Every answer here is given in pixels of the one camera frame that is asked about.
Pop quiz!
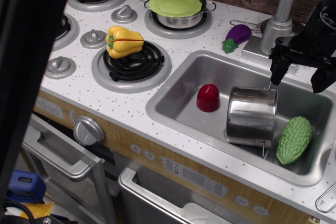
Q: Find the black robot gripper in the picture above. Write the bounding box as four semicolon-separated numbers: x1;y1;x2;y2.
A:
269;31;335;93

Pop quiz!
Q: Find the steel pot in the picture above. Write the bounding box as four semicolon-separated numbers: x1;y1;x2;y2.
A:
225;86;278;157
144;0;217;29

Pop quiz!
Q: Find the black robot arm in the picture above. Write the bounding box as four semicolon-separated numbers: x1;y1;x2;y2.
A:
269;0;335;93

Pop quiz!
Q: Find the steel sink basin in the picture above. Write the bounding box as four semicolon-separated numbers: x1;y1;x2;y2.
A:
146;51;335;186

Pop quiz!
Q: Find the steel pot on stove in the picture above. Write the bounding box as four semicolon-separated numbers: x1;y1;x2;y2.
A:
144;0;217;29

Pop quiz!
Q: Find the grey toy faucet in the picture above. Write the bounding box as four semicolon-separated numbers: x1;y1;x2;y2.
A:
241;0;295;67

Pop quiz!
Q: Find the green toy bitter melon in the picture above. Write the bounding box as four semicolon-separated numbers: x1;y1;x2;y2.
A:
276;116;313;165

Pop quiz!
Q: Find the purple toy eggplant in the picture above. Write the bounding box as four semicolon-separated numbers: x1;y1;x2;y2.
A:
222;24;252;53

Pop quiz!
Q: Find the red toy pepper half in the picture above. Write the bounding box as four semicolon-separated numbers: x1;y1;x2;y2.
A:
196;84;220;112

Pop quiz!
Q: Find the light green plate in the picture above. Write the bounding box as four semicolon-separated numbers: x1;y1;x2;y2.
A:
148;0;203;18

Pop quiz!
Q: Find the front right black burner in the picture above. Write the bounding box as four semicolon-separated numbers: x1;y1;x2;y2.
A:
91;41;172;93

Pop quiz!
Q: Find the yellow toy bell pepper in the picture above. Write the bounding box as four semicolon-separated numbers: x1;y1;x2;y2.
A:
106;26;144;59

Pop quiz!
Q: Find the grey stove knob upper middle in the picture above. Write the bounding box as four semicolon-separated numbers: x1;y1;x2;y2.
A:
111;5;138;24

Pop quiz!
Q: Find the grey dishwasher door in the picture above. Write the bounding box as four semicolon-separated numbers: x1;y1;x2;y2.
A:
119;167;250;223

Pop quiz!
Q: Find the grey stove knob lower middle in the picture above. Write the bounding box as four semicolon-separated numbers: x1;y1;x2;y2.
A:
80;29;107;49

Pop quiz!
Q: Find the grey oven dial knob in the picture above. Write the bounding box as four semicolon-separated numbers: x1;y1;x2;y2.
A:
73;115;106;146

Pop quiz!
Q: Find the front left black burner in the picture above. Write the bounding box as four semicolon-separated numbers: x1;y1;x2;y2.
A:
51;13;79;52

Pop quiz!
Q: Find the grey stove knob bottom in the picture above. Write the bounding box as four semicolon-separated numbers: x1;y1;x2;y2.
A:
45;56;76;79

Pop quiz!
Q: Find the grey oven door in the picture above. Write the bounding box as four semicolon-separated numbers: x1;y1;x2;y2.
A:
22;114;117;223

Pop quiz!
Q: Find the blue clamp tool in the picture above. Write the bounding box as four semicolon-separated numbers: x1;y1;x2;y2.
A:
6;169;46;203

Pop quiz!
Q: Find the wire handle at right edge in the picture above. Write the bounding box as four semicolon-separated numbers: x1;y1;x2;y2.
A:
315;187;335;214

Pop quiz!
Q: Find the black foreground post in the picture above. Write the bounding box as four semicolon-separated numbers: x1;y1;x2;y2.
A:
1;0;67;197

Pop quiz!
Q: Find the black cable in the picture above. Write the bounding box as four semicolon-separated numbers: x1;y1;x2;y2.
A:
2;199;35;222

